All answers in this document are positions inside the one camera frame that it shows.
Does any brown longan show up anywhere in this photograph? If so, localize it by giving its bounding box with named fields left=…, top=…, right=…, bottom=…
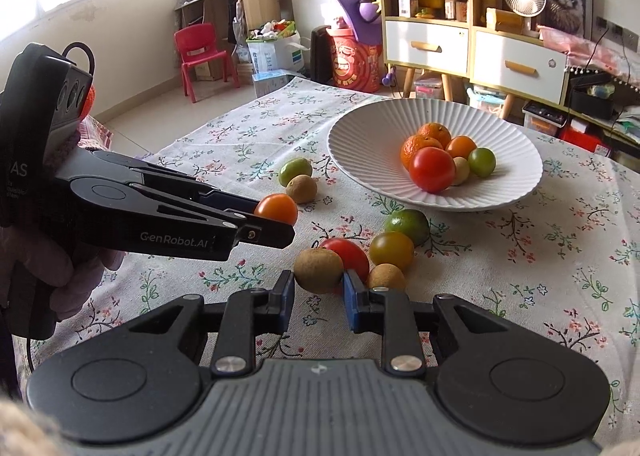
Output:
left=294, top=248, right=344, bottom=294
left=367, top=263, right=408, bottom=291

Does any olive green tomato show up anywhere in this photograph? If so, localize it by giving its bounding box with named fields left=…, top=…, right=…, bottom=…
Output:
left=369, top=231, right=414, bottom=271

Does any green lime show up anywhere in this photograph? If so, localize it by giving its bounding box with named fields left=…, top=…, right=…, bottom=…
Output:
left=383, top=209, right=431, bottom=247

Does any orange tomato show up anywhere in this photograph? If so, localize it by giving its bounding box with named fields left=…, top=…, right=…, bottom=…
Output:
left=446, top=135, right=477, bottom=159
left=253, top=193, right=298, bottom=225

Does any brown kiwi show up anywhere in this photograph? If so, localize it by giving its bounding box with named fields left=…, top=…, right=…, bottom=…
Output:
left=285, top=174, right=318, bottom=205

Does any large red tomato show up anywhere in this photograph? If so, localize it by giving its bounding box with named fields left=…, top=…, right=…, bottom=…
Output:
left=409, top=147, right=456, bottom=194

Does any pale green oval fruit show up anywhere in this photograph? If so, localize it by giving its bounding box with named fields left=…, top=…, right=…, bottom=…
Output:
left=278, top=157, right=312, bottom=187

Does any mandarin orange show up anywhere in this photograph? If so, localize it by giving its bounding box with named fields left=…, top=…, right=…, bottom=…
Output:
left=418, top=122, right=451, bottom=148
left=400, top=134, right=442, bottom=170

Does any green tomato front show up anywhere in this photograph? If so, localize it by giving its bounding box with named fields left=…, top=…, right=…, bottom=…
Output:
left=468, top=147, right=496, bottom=179

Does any small red tomato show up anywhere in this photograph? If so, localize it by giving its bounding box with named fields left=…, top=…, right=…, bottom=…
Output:
left=320, top=238, right=370, bottom=283

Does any pale yellow longan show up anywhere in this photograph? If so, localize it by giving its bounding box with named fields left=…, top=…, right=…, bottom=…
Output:
left=452, top=157, right=471, bottom=186

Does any gloved left hand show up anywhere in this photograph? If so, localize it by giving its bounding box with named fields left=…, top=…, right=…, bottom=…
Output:
left=1, top=228, right=125, bottom=320

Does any red plastic chair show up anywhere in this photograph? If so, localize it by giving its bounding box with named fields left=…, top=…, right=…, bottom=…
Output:
left=174, top=23, right=240, bottom=104

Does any white ribbed plate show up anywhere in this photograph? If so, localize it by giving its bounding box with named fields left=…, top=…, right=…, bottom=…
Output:
left=326, top=98, right=542, bottom=212

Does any floral tablecloth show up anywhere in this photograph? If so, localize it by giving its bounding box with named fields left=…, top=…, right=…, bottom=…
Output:
left=1, top=80, right=639, bottom=445

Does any white cardboard box of items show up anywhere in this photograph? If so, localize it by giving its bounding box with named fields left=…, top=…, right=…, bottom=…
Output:
left=246, top=20, right=306, bottom=74

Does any red printed barrel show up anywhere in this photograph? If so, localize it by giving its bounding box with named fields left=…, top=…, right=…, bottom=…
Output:
left=326, top=28, right=382, bottom=93

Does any black speaker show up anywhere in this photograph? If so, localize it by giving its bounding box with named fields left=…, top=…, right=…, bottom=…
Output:
left=309, top=25, right=333, bottom=84

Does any red storage box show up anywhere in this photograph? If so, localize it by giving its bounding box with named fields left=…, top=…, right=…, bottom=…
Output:
left=560, top=127, right=611, bottom=157

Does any white drawer cabinet right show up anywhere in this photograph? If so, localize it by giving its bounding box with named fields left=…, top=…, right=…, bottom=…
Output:
left=471, top=0, right=567, bottom=115

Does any white drawer cabinet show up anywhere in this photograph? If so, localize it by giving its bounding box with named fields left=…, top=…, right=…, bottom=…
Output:
left=381, top=0, right=482, bottom=101
left=471, top=0, right=567, bottom=115

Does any purple foam toy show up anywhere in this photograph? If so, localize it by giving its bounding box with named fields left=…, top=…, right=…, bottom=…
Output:
left=337, top=0, right=383, bottom=46

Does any pink cloth runner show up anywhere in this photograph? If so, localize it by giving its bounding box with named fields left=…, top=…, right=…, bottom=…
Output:
left=538, top=26, right=639, bottom=88

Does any white drawer cabinet left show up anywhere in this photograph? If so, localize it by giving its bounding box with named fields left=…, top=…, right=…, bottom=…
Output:
left=381, top=0, right=482, bottom=101

